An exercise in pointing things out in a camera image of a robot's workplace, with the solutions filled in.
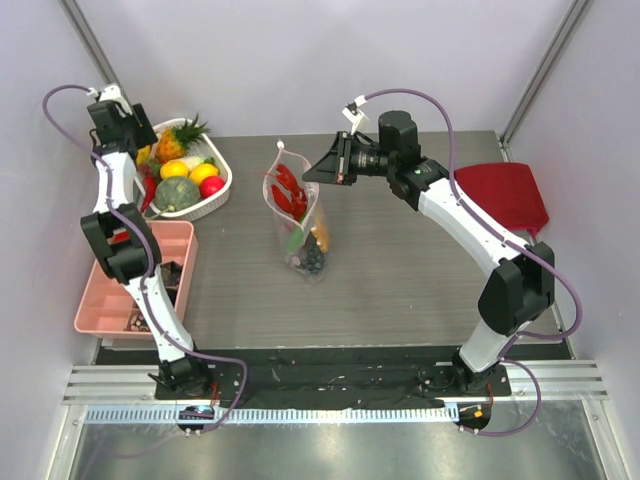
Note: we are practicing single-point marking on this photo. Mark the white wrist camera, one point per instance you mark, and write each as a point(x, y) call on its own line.
point(355, 115)
point(111, 92)

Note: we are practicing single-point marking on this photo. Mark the yellow toy orange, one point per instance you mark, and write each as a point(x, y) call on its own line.
point(173, 168)

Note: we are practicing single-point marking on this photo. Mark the red plastic lobster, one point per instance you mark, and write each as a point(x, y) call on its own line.
point(286, 192)

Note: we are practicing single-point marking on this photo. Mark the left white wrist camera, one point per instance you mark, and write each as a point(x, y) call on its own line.
point(111, 92)

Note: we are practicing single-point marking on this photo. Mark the clear zip top bag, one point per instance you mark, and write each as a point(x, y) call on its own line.
point(282, 222)

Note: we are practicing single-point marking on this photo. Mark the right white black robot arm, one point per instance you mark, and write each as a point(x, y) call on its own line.
point(518, 290)

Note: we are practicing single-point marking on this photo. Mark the red toy apple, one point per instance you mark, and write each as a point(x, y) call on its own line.
point(211, 185)

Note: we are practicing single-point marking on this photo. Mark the green toy chili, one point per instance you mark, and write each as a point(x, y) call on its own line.
point(294, 240)

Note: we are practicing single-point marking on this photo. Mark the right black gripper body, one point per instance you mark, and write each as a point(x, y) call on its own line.
point(343, 158)

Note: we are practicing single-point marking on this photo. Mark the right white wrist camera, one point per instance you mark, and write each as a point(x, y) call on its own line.
point(355, 115)

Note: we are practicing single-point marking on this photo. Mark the orange toy pineapple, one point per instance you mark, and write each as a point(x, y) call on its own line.
point(175, 142)

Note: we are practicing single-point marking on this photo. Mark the black toy grapes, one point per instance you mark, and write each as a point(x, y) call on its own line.
point(312, 258)

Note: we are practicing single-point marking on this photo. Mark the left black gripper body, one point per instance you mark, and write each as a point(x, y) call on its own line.
point(130, 130)

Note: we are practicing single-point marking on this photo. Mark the green toy pumpkin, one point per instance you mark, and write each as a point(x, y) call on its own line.
point(176, 194)

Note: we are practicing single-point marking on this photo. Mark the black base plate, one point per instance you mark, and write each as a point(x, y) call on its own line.
point(358, 378)

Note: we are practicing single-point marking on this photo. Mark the pink compartment tray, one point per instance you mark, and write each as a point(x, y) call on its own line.
point(106, 305)

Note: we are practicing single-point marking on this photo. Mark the yellow orange toy pepper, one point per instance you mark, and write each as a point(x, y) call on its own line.
point(143, 155)

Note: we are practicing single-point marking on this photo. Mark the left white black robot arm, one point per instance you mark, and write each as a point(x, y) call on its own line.
point(127, 251)

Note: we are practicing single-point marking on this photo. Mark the red felt pieces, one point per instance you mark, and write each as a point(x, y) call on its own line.
point(120, 236)

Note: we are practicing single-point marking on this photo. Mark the yellow toy lemon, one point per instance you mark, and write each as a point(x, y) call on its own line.
point(203, 171)

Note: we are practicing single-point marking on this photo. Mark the white toy radish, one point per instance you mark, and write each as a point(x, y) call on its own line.
point(192, 162)

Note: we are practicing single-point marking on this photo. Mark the red toy chili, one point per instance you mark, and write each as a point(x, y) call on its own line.
point(150, 186)

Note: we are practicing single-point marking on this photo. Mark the red folded cloth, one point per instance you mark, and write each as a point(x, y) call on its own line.
point(508, 192)

